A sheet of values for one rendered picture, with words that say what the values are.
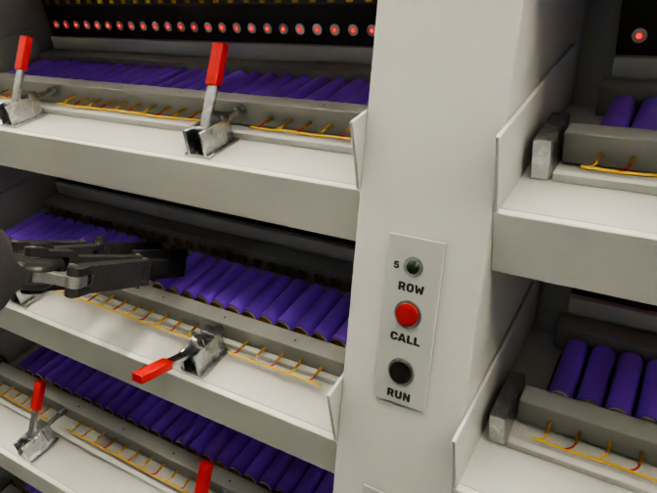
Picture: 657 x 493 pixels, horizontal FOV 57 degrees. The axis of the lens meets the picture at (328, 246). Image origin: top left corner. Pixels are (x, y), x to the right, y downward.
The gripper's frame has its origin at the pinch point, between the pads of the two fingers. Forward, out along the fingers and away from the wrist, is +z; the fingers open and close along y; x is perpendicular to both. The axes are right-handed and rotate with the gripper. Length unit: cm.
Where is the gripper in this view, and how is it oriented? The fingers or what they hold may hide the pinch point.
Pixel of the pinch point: (147, 259)
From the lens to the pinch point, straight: 65.8
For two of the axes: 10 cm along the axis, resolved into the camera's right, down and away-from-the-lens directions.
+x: 1.6, -9.8, -1.2
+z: 5.0, -0.2, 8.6
